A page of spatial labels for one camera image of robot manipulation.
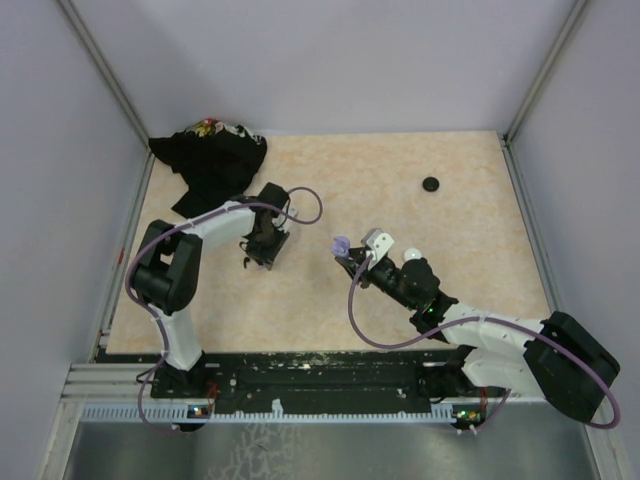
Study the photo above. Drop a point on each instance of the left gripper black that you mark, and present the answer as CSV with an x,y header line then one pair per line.
x,y
267,256

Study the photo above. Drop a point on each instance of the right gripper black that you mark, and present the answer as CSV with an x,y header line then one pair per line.
x,y
354,254

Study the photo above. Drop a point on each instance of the purple round charging case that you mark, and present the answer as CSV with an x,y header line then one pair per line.
x,y
340,247

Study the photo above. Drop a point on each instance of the white earbud charging case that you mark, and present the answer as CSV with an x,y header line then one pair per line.
x,y
412,254

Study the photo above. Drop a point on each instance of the black round charging case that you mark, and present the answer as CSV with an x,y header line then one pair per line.
x,y
430,184

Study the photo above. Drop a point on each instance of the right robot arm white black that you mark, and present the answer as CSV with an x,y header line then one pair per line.
x,y
555,358

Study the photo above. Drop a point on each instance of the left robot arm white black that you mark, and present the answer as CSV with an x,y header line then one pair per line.
x,y
163,276

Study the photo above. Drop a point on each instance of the black printed cloth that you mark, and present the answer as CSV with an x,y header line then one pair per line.
x,y
216,160

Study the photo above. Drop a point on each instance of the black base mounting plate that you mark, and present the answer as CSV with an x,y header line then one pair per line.
x,y
347,402

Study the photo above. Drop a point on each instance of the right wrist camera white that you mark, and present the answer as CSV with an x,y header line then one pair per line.
x,y
377,243

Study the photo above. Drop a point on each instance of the left aluminium frame post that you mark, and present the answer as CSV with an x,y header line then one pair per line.
x,y
103,67

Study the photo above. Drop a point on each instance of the aluminium frame post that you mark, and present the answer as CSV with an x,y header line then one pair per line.
x,y
103,67
569,28

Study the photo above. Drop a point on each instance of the right aluminium frame post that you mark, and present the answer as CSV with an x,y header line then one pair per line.
x,y
569,28

